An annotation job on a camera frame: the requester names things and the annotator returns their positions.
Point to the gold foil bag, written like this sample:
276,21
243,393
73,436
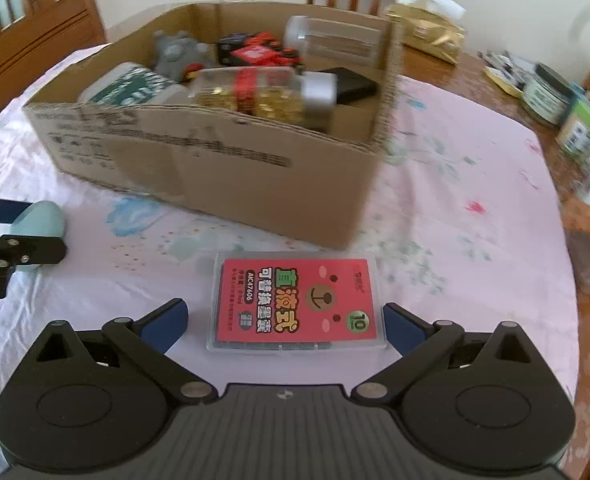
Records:
427,32

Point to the clear plastic jar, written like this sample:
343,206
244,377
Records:
335,40

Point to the grey plush toy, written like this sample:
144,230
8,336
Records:
175,52

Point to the brown cardboard box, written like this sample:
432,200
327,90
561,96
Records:
235,170

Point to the glass jar with dark lid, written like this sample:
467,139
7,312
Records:
547,95

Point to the black toy train wagon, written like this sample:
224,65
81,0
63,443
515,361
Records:
231,46

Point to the red toy train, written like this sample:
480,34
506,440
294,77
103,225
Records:
267,52

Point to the jar with green lid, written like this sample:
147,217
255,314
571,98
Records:
582,127

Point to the bundle of pens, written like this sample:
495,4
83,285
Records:
505,70

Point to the clear plastic refill case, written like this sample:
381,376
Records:
295,300

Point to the white bottle with green label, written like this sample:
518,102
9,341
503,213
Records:
135,87

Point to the black wallet case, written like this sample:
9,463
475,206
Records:
352,85

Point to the capsule bottle with silver cap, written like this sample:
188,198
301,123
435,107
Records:
255,95

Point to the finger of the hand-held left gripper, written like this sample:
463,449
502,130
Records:
0,210
30,250

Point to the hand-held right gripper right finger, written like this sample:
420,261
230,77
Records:
404,328

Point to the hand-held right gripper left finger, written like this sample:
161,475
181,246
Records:
162,327

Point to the light blue plastic object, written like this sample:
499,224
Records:
42,217

